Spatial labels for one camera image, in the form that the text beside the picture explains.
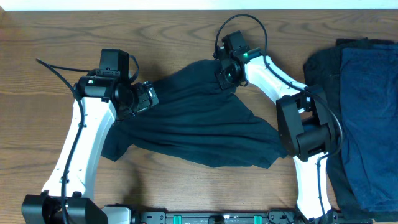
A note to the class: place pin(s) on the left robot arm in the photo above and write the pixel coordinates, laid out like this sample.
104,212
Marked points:
68,195

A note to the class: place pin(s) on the blue garment in pile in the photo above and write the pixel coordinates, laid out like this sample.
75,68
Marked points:
368,102

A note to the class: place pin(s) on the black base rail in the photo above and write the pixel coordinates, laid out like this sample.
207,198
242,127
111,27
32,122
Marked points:
217,218

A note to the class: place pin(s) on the dark teal t-shirt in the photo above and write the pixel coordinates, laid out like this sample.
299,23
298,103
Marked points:
198,121

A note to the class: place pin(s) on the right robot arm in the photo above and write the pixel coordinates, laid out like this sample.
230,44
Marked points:
306,125

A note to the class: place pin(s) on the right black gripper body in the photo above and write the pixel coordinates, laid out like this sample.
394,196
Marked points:
227,79

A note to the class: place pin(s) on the black garment in pile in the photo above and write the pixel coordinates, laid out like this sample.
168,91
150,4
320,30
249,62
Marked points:
323,68

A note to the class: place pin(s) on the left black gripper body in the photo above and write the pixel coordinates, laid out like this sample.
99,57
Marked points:
139,100

